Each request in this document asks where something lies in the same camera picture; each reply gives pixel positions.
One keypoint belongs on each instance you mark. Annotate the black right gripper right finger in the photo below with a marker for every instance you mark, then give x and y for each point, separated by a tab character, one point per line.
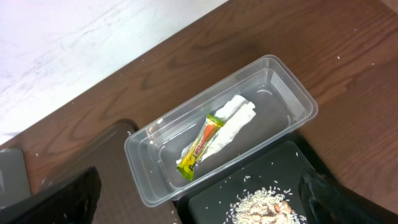
326	201

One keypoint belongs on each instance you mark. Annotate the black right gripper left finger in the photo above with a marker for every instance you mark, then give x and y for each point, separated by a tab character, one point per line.
73	200

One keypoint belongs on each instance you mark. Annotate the rice food scraps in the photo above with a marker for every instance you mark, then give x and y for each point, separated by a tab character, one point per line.
265	190

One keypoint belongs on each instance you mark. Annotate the white tissue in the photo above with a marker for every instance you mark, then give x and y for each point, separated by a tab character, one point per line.
236	113

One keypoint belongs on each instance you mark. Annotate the green orange snack wrapper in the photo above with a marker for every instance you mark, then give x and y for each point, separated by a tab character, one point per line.
187	165

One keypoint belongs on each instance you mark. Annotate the black waste tray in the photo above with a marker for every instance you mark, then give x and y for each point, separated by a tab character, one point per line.
292	139

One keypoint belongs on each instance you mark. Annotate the grey plastic dishwasher rack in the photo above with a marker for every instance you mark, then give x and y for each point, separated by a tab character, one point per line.
14	179

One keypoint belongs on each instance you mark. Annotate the clear plastic waste bin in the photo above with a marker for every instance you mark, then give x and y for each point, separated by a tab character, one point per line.
282	104

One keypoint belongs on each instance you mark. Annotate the dark brown serving tray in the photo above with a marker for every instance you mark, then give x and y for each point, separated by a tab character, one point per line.
119	201

